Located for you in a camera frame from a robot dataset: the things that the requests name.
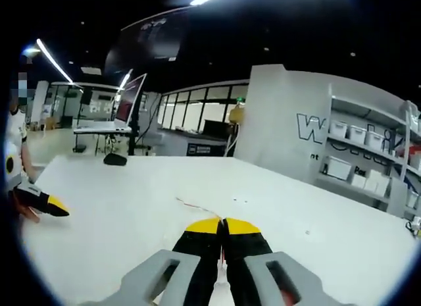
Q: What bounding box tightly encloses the yellow bag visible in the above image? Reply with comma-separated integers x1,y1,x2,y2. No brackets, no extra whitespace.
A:
229,103,246,126

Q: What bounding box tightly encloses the person's left hand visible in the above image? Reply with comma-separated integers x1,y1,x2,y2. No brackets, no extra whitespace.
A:
11,190,42,224

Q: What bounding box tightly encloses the clear resealable bag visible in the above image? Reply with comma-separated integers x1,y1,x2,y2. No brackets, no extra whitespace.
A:
176,196,231,306

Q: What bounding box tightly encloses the person's white shirt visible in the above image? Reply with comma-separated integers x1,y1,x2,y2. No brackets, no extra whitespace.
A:
5,110,27,155

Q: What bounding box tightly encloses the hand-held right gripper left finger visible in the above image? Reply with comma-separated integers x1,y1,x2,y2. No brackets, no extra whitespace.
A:
77,217,222,306

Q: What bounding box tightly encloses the grey counter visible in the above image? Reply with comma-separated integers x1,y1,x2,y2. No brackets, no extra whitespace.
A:
157,126,236,157

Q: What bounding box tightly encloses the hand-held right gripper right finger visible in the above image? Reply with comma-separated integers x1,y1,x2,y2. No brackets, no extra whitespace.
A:
222,217,358,306

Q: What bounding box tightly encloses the white desk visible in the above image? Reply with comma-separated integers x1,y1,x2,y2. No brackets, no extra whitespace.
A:
72,120,133,155

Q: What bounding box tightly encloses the black pouch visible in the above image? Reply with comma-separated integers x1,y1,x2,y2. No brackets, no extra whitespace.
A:
103,153,128,167

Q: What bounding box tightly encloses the black monitor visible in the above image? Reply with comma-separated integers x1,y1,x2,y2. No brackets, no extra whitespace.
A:
203,118,231,136

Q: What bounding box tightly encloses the white and yellow device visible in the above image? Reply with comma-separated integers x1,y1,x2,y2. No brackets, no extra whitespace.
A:
405,217,421,236

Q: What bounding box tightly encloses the grey metal shelving unit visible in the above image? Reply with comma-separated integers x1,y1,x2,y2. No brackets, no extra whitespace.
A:
315,85,421,218

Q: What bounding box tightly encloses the dark ceiling-hung screen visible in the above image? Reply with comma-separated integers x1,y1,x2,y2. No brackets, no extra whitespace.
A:
104,8,191,72

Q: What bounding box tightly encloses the row of white storage bins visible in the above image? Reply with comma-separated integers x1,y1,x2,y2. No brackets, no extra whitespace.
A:
324,120,421,208

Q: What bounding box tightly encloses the large display screen on stand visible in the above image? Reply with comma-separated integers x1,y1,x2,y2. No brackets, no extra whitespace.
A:
114,72,148,156

